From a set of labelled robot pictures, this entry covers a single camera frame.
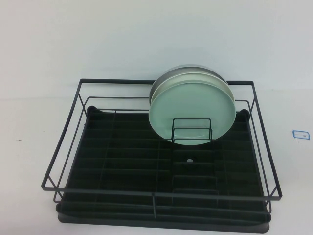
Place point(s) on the white tray drain plug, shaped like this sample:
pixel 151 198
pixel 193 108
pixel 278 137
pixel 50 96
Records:
pixel 190 160

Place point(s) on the white ceramic plate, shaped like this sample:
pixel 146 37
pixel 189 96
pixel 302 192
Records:
pixel 185 76

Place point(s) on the blue bordered table label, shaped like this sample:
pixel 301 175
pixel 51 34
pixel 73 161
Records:
pixel 301 134

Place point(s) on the black plastic drip tray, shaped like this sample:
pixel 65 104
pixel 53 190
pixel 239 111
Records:
pixel 137 156

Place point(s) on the grey ceramic plate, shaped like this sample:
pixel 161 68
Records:
pixel 193 66

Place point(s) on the pale green plate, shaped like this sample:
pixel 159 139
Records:
pixel 192 107

